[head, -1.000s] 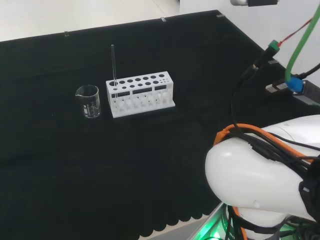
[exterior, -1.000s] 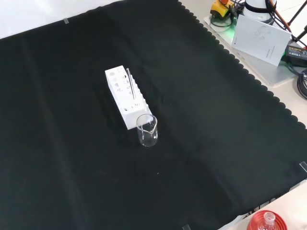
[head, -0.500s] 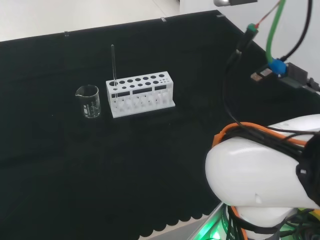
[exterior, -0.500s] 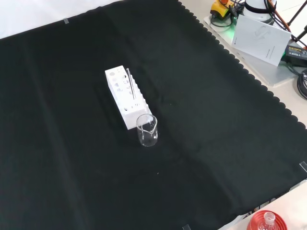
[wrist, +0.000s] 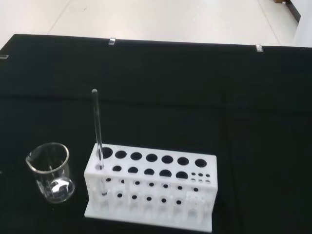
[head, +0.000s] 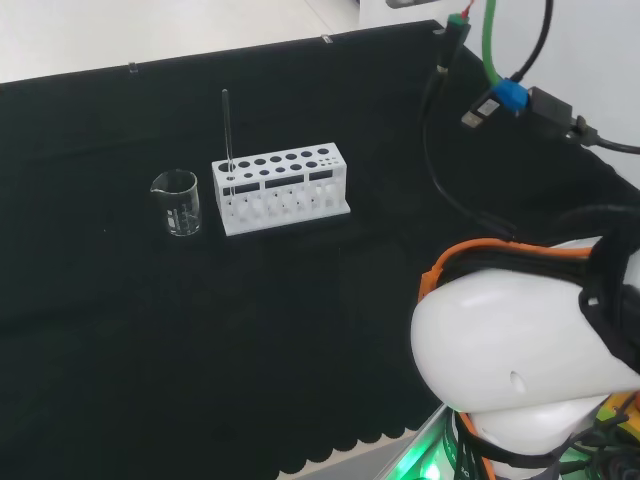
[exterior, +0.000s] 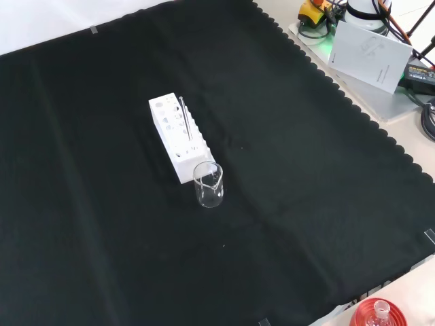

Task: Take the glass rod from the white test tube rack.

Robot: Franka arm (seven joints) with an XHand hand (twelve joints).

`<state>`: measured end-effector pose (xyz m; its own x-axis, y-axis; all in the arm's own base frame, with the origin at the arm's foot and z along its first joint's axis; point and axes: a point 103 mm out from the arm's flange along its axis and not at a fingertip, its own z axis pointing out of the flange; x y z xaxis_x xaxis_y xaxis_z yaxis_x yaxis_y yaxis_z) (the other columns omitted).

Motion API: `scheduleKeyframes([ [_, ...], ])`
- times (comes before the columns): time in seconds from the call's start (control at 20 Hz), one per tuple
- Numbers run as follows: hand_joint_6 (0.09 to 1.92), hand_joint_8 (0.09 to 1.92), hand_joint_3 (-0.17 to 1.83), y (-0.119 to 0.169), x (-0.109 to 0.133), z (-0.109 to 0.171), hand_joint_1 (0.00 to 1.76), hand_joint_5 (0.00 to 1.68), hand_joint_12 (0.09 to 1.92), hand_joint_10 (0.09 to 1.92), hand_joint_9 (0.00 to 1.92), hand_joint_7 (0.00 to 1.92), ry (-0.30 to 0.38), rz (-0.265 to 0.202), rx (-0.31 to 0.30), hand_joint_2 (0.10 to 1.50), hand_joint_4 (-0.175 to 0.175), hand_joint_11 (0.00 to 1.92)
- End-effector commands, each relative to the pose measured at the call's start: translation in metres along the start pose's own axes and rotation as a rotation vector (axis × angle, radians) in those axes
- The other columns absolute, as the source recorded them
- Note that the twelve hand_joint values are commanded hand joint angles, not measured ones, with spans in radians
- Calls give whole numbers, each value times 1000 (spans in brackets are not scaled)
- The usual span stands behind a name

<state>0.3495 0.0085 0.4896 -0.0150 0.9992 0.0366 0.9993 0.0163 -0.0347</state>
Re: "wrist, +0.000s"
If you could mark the black bench cloth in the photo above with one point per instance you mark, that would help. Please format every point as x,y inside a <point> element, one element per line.
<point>170,97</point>

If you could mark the clear cloth clip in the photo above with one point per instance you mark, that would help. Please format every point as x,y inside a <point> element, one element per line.
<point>259,47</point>
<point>111,41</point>
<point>4,56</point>

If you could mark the clear glass beaker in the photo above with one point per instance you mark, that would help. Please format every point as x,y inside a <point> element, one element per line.
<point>52,185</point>

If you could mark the white test tube rack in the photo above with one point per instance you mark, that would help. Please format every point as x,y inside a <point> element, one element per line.
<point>146,220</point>

